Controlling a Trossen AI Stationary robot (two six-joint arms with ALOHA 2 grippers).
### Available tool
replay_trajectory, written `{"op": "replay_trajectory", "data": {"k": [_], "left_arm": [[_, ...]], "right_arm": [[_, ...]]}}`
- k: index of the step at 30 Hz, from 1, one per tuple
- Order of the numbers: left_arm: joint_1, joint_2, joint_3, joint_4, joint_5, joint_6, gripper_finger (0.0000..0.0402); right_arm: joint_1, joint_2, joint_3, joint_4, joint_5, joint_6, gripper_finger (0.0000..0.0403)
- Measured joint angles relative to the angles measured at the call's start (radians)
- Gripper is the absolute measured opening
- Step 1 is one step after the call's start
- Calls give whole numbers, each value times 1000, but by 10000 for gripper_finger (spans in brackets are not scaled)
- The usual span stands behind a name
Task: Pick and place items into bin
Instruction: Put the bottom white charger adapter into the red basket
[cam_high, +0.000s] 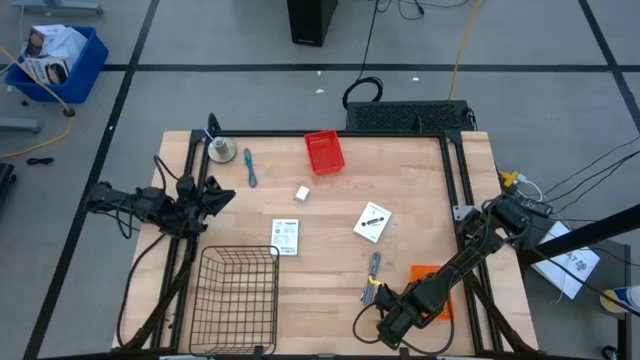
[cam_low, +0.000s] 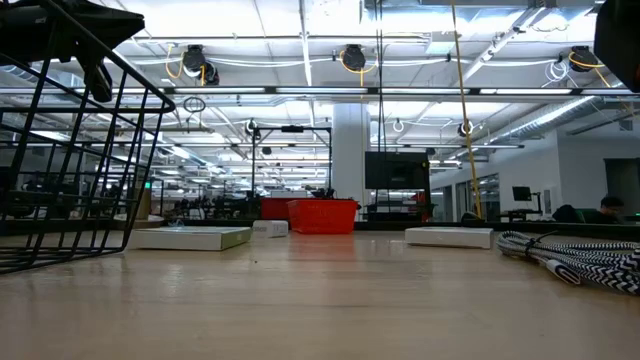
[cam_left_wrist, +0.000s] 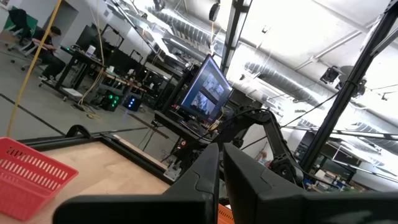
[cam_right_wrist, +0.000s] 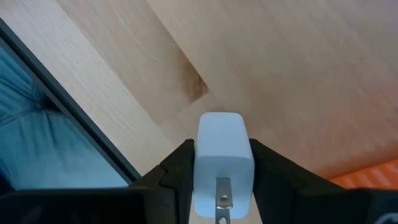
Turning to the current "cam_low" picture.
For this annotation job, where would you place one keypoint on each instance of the black metal frame rig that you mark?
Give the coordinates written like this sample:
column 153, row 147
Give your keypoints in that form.
column 292, row 128

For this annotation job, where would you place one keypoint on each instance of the small white box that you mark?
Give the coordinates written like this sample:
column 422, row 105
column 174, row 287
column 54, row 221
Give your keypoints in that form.
column 270, row 228

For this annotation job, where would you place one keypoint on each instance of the person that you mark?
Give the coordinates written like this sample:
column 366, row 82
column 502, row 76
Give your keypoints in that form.
column 607, row 210

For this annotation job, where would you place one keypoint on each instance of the small black monitor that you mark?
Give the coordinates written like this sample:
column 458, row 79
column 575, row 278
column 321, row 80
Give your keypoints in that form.
column 522, row 193

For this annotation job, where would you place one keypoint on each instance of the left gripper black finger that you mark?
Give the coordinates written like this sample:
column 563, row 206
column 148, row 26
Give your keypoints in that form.
column 99, row 80

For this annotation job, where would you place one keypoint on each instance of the black chair back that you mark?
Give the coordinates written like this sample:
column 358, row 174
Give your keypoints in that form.
column 566, row 214

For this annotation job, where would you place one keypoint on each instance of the red bin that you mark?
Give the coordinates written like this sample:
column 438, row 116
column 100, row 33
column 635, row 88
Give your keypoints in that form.
column 274, row 209

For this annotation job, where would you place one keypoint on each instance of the round white base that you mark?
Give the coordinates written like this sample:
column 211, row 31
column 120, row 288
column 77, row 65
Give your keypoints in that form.
column 150, row 221

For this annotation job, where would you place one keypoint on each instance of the red plastic basket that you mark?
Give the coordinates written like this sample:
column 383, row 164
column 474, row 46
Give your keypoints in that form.
column 322, row 216

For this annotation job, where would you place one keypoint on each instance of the white box with green side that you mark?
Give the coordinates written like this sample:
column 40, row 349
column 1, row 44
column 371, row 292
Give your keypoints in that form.
column 185, row 239

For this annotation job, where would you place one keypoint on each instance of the black screen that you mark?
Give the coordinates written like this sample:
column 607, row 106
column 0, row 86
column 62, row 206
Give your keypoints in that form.
column 397, row 170

